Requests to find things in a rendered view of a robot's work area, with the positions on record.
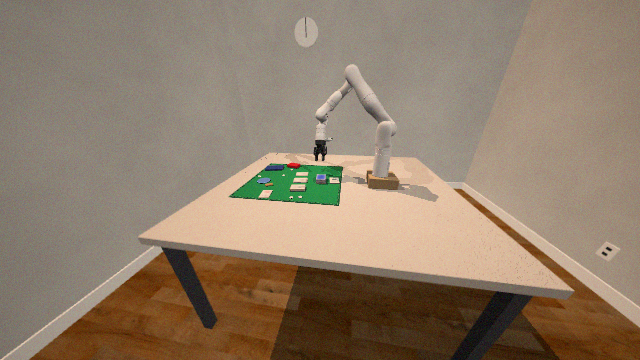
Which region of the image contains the white printed card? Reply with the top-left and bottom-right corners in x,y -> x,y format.
258,190 -> 273,198

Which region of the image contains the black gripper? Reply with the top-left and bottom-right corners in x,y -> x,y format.
313,140 -> 327,161

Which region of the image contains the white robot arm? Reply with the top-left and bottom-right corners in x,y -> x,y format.
315,65 -> 397,178

